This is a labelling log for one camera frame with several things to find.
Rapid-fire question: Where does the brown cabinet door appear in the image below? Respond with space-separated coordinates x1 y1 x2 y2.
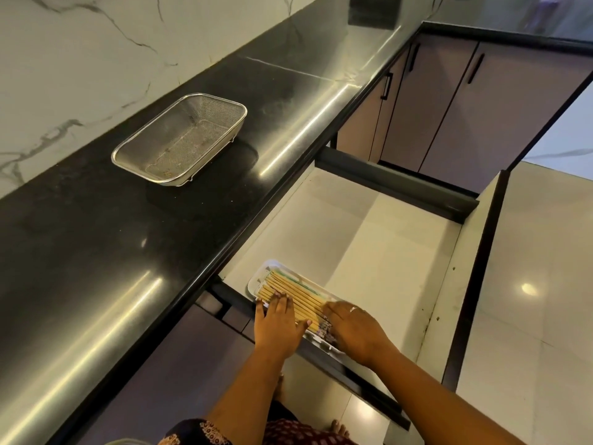
419 41 593 195
337 45 411 163
380 34 480 174

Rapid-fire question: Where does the bundle of wooden chopsticks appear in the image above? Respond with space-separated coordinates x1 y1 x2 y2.
257 269 335 337

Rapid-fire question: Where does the open white drawer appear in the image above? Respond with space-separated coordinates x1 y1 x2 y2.
211 147 510 432

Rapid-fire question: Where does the person's left forearm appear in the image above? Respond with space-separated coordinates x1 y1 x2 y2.
206 347 284 445

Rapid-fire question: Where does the dark patterned dress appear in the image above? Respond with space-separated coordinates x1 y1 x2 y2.
158 400 358 445

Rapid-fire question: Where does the white plastic tray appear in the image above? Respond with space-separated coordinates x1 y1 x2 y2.
247 259 342 356

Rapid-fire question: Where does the metal mesh basket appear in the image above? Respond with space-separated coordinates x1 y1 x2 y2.
111 93 248 186

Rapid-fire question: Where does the person's left hand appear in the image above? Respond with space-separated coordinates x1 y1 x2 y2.
255 293 312 362

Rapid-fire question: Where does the grey cabinet drawer front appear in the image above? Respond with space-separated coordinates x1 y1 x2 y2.
76 301 260 445

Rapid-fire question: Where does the black box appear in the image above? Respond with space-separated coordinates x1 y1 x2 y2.
348 0 402 31

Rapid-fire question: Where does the person's right forearm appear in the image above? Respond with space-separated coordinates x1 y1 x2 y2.
371 345 529 445

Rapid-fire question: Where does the person's right hand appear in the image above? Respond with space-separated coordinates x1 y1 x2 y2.
321 301 400 369

